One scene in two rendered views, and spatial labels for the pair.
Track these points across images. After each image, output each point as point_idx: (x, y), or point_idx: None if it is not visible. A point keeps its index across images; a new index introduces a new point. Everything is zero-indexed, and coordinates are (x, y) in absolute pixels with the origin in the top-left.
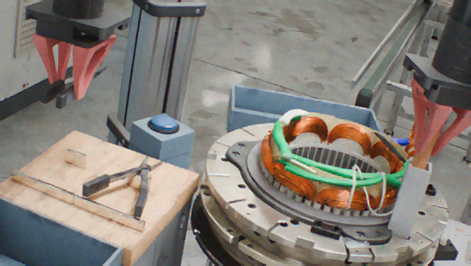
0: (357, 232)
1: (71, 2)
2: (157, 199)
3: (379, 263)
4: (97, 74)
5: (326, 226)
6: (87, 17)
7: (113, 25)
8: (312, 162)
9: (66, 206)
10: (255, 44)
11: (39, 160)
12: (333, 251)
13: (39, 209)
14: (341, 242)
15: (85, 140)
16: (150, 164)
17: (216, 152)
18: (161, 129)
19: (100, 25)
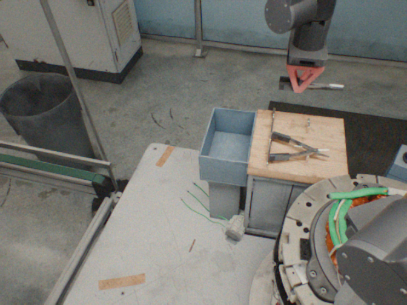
0: (315, 272)
1: (294, 34)
2: (303, 167)
3: None
4: (327, 89)
5: (304, 247)
6: (298, 47)
7: (301, 58)
8: (340, 213)
9: (266, 135)
10: None
11: (298, 115)
12: (284, 256)
13: (257, 127)
14: (299, 261)
15: (336, 125)
16: (337, 157)
17: (361, 178)
18: (406, 158)
19: (292, 54)
